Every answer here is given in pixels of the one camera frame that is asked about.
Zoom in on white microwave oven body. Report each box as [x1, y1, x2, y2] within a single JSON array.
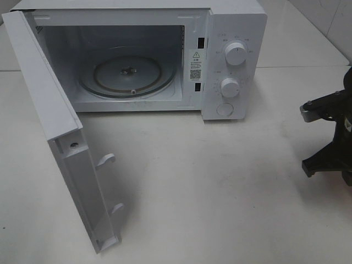
[[9, 1, 267, 120]]

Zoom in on glass microwave turntable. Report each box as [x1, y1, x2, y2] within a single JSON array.
[[79, 56, 177, 98]]

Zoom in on white warning label sticker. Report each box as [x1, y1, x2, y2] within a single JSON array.
[[188, 49, 205, 81]]

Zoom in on lower white timer knob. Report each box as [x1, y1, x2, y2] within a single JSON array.
[[220, 78, 240, 98]]

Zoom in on round white door button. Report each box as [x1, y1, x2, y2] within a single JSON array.
[[216, 103, 234, 117]]

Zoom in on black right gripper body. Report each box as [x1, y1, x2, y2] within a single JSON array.
[[300, 69, 351, 179]]

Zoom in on white microwave door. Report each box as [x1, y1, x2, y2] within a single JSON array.
[[2, 11, 123, 253]]

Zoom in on upper white power knob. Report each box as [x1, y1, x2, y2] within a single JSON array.
[[224, 41, 248, 66]]

